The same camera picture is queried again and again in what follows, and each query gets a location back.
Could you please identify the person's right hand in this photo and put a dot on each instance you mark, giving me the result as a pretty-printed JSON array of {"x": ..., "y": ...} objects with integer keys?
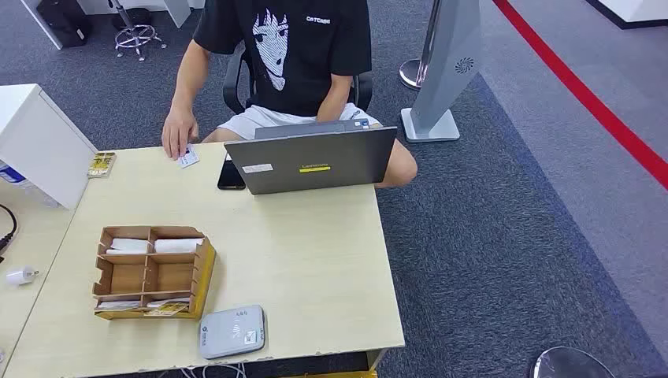
[{"x": 178, "y": 133}]

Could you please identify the white blue ID card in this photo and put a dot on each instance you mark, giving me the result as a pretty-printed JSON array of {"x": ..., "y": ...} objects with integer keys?
[{"x": 189, "y": 160}]

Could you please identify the person's right forearm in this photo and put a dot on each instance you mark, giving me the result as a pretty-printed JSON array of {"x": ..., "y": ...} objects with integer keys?
[{"x": 189, "y": 83}]

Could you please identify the gold patterned card stack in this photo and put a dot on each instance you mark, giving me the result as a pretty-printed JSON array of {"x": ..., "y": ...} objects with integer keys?
[{"x": 102, "y": 165}]

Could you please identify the white card stack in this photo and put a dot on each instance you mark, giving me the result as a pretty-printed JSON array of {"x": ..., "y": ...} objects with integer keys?
[
  {"x": 117, "y": 305},
  {"x": 167, "y": 301},
  {"x": 128, "y": 246},
  {"x": 177, "y": 245}
]

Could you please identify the person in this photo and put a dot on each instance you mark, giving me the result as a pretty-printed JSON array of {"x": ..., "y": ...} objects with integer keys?
[{"x": 292, "y": 62}]

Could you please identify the brown cardboard card organizer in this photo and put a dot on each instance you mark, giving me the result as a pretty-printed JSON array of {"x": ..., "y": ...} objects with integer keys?
[{"x": 203, "y": 282}]

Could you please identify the grey white card reader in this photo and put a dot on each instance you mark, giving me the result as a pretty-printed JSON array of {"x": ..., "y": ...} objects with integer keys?
[{"x": 229, "y": 334}]

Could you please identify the black smartphone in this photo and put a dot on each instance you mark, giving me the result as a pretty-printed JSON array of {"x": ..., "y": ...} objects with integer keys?
[{"x": 229, "y": 177}]

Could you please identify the chrome stool base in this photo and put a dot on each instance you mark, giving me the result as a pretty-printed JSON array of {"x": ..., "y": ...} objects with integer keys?
[{"x": 134, "y": 37}]

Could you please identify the white cabinet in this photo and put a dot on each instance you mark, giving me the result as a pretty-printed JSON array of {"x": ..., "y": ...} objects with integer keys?
[{"x": 41, "y": 141}]

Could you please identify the grey laptop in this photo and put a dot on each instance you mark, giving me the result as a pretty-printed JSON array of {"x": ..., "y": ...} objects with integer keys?
[{"x": 313, "y": 161}]

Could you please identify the black bag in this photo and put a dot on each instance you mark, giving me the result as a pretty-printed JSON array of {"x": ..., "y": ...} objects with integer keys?
[{"x": 62, "y": 21}]

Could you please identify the clear bottle blue label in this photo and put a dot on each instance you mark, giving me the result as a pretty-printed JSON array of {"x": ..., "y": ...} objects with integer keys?
[{"x": 13, "y": 176}]

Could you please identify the light wooden desk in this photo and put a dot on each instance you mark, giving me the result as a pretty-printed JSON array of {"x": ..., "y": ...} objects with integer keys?
[
  {"x": 302, "y": 250},
  {"x": 31, "y": 235}
]

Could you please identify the white power adapter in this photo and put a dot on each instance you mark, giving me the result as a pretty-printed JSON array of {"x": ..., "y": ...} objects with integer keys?
[{"x": 20, "y": 276}]

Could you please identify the grey kiosk stand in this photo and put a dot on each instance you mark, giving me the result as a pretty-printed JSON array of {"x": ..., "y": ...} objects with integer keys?
[{"x": 449, "y": 62}]

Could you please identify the red floor tape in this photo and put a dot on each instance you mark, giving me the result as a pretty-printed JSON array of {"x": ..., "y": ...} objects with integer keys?
[{"x": 590, "y": 99}]

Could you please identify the chrome round base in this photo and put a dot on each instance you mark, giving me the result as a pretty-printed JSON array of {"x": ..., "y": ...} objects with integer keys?
[{"x": 569, "y": 365}]

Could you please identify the white platform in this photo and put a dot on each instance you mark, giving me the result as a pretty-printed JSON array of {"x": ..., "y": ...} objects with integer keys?
[{"x": 636, "y": 8}]

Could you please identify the chrome stanchion post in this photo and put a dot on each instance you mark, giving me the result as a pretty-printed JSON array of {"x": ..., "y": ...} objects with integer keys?
[{"x": 412, "y": 73}]

